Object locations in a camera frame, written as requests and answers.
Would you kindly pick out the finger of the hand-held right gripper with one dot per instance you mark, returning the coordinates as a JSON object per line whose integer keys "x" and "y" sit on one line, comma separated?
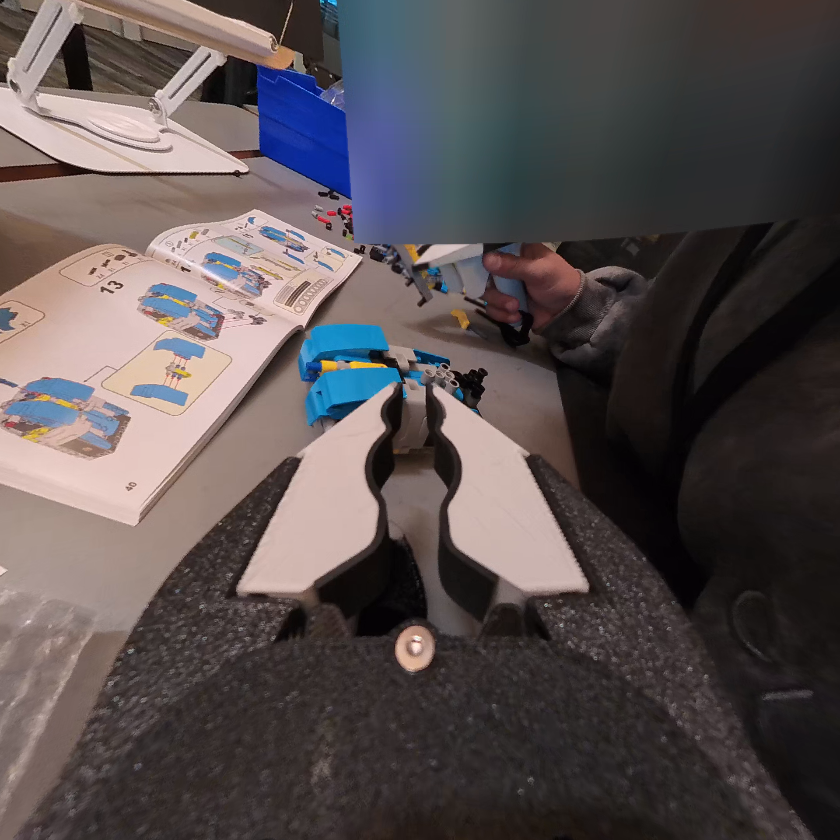
{"x": 469, "y": 279}
{"x": 453, "y": 253}

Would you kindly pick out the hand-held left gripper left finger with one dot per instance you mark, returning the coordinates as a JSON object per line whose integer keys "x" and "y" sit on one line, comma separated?
{"x": 315, "y": 518}

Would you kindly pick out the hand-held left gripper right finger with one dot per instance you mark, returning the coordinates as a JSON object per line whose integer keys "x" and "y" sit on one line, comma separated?
{"x": 512, "y": 518}

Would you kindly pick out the pile of brick pieces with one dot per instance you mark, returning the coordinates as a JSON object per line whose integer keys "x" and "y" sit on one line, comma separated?
{"x": 380, "y": 253}

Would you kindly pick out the blue brick vehicle model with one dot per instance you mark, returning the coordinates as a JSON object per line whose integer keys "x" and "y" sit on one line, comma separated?
{"x": 348, "y": 387}

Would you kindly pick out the grey desk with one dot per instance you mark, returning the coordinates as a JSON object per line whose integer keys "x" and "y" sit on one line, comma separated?
{"x": 197, "y": 577}

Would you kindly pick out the person's right hand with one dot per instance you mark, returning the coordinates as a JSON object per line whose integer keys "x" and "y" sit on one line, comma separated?
{"x": 544, "y": 282}

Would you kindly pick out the yellow angled brick piece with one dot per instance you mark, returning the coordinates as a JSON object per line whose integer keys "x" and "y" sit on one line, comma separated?
{"x": 460, "y": 319}

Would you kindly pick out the blue plastic bin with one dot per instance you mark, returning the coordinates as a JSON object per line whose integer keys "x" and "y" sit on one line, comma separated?
{"x": 302, "y": 124}

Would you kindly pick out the heap of clear plastic bags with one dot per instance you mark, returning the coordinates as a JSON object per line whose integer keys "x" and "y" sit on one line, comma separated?
{"x": 331, "y": 95}

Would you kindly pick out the building instruction booklet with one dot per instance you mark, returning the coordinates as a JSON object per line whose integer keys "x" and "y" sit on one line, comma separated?
{"x": 131, "y": 367}

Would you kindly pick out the crumpled clear plastic bag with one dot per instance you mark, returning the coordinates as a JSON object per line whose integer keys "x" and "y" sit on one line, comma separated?
{"x": 39, "y": 656}

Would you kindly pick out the white laptop stand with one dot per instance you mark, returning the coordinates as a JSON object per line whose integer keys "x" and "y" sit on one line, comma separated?
{"x": 118, "y": 138}

